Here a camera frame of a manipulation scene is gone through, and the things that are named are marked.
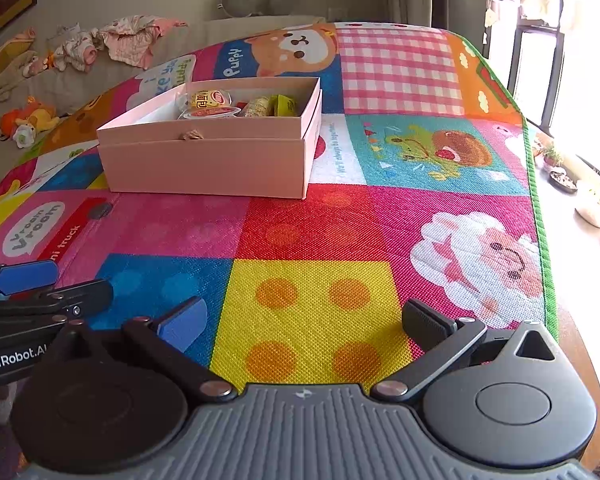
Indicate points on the yellow snack packet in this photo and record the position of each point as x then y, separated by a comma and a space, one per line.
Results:
286, 105

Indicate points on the small potted plant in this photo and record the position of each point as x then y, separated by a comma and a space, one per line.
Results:
549, 157

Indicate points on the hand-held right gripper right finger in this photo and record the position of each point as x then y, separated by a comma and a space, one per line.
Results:
425, 326

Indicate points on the colourful cartoon play mat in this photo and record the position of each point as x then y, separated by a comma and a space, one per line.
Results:
330, 240

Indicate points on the pink floral baby cloth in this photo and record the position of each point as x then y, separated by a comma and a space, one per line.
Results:
130, 37

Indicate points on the white pink baby garment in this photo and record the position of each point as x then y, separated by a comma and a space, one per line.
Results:
75, 47

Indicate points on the rice cracker bar packet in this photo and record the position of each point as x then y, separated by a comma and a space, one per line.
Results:
257, 106

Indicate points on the pink cardboard box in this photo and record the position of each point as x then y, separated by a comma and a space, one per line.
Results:
205, 170

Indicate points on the white wall socket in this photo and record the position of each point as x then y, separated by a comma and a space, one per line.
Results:
338, 13

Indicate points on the white plant pot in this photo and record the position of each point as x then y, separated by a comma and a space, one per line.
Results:
594, 210

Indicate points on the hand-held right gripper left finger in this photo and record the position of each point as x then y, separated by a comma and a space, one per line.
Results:
182, 327

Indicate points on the black window frame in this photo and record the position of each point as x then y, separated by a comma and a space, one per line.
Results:
520, 75

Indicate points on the jelly cup red white lid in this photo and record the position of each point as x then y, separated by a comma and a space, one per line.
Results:
212, 112

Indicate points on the burger shaped bun packet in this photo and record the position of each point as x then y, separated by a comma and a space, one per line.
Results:
210, 97

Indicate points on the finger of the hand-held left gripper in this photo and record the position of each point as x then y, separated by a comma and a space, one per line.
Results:
22, 275
85, 296

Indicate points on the dark shallow plant dish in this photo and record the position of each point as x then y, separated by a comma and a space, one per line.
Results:
563, 181

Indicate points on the orange plush toy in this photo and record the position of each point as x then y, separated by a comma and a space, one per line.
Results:
30, 117

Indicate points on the pink baby blanket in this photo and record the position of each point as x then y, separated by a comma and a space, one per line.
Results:
2, 57

